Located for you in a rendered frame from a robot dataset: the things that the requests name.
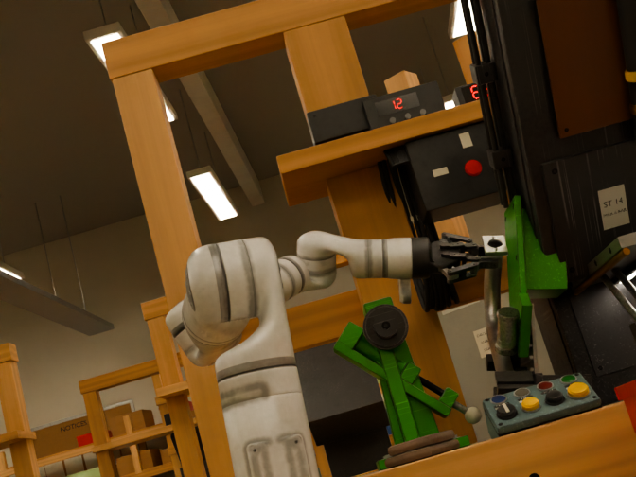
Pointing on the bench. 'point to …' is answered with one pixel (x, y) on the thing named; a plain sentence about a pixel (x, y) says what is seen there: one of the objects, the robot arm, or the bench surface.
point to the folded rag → (421, 448)
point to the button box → (570, 406)
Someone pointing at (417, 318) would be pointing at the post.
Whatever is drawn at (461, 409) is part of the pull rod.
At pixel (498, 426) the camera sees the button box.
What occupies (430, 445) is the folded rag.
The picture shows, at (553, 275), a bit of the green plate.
